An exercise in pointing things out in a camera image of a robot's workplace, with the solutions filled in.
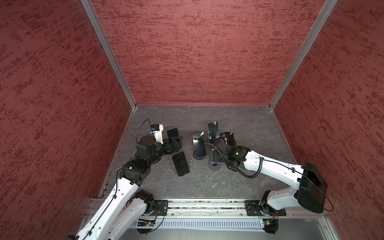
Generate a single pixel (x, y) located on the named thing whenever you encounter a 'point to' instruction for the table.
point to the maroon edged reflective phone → (229, 137)
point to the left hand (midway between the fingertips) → (176, 142)
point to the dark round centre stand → (198, 158)
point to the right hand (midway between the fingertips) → (217, 156)
